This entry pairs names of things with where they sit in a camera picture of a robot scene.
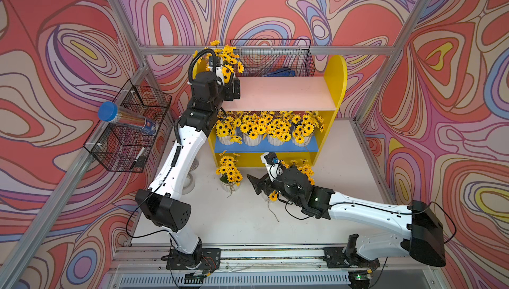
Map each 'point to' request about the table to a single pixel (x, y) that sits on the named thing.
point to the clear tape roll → (189, 184)
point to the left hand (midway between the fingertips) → (227, 77)
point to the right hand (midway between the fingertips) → (258, 173)
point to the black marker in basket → (137, 157)
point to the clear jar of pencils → (194, 165)
